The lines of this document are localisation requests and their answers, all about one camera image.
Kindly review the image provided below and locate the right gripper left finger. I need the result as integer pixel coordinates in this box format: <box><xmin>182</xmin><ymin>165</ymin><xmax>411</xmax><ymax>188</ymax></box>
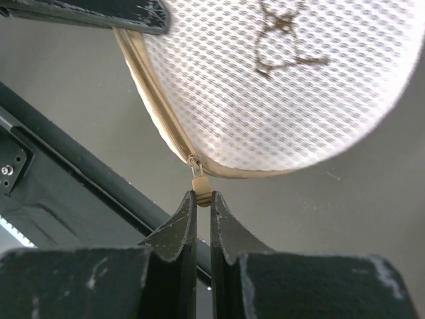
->
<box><xmin>1</xmin><ymin>191</ymin><xmax>197</xmax><ymax>318</ymax></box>

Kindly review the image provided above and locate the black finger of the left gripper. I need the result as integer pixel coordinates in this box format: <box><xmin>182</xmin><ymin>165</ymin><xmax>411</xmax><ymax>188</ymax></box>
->
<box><xmin>1</xmin><ymin>0</ymin><xmax>171</xmax><ymax>35</ymax></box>

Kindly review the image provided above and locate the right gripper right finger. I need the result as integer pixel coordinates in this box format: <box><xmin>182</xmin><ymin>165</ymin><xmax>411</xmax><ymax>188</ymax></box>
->
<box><xmin>211</xmin><ymin>191</ymin><xmax>418</xmax><ymax>318</ymax></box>

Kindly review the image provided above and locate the beige zipper pull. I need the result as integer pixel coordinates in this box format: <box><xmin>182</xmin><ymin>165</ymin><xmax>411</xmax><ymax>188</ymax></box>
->
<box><xmin>192</xmin><ymin>164</ymin><xmax>213</xmax><ymax>207</ymax></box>

